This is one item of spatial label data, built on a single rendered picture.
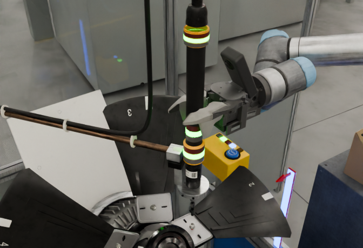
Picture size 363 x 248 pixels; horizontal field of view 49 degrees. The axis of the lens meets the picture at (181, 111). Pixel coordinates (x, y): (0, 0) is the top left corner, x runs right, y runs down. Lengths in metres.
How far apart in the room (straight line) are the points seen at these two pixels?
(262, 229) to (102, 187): 0.43
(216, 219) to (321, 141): 2.42
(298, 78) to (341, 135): 2.60
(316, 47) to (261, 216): 0.44
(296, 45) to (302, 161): 2.14
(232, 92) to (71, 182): 0.52
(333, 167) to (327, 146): 1.81
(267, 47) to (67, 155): 0.59
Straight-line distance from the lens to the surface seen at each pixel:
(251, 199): 1.07
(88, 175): 1.11
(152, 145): 0.84
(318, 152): 3.23
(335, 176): 1.48
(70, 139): 1.11
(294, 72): 0.89
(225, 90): 0.79
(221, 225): 0.99
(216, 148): 1.38
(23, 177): 0.81
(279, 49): 1.03
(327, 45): 1.01
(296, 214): 2.71
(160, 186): 0.92
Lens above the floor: 1.93
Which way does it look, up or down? 33 degrees down
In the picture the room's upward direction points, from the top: straight up
